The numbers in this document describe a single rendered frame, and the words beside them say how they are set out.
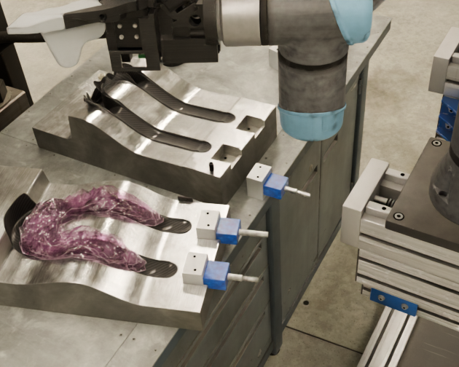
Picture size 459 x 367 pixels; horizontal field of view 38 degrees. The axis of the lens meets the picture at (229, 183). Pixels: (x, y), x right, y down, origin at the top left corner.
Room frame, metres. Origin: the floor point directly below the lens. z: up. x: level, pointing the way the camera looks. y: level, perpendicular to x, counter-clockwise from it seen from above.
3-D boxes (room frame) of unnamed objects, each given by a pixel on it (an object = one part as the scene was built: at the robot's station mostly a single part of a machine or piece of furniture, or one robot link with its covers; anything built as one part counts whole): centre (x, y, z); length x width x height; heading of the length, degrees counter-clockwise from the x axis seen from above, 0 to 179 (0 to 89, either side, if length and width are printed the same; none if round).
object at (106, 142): (1.22, 0.16, 0.87); 0.50 x 0.26 x 0.14; 58
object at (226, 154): (1.04, 0.00, 0.87); 0.05 x 0.05 x 0.04; 58
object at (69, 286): (0.87, 0.28, 0.86); 0.50 x 0.26 x 0.11; 75
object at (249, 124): (1.14, -0.06, 0.87); 0.05 x 0.05 x 0.04; 58
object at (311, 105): (0.63, -0.10, 1.34); 0.11 x 0.08 x 0.11; 173
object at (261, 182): (1.00, -0.10, 0.83); 0.13 x 0.05 x 0.05; 60
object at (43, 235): (0.87, 0.27, 0.90); 0.26 x 0.18 x 0.08; 75
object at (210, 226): (0.86, 0.00, 0.86); 0.13 x 0.05 x 0.05; 75
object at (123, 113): (1.20, 0.15, 0.92); 0.35 x 0.16 x 0.09; 58
